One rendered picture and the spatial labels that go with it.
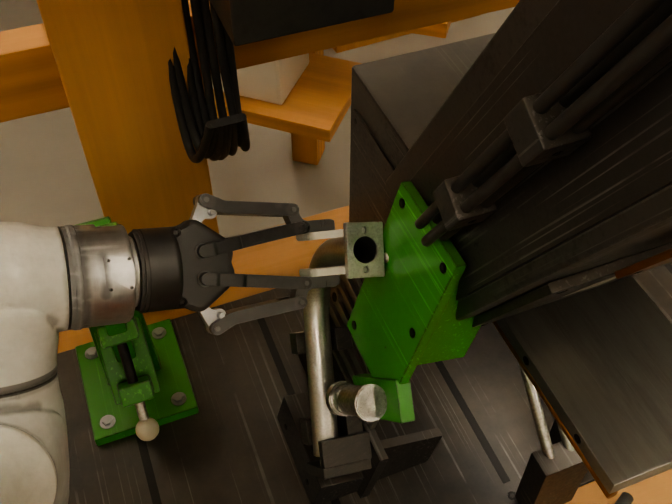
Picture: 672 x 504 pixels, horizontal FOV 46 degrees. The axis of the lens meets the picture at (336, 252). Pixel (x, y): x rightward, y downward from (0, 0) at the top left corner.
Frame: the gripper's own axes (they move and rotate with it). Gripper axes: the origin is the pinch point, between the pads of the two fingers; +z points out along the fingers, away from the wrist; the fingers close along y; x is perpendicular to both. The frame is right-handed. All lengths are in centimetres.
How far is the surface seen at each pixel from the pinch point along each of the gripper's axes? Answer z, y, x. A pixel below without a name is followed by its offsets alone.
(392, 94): 11.7, 16.9, 6.3
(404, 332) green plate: 4.5, -8.3, -4.6
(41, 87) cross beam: -23.4, 21.9, 27.4
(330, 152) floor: 83, 29, 172
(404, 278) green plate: 4.4, -3.0, -5.5
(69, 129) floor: 5, 46, 219
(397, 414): 4.2, -16.7, -2.3
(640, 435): 21.2, -19.1, -17.3
